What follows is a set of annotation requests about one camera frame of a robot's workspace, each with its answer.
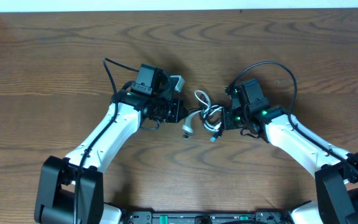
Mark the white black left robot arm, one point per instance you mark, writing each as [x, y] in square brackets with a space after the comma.
[71, 189]

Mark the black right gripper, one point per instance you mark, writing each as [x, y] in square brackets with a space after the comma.
[225, 118]

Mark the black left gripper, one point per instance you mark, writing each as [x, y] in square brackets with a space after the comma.
[180, 111]

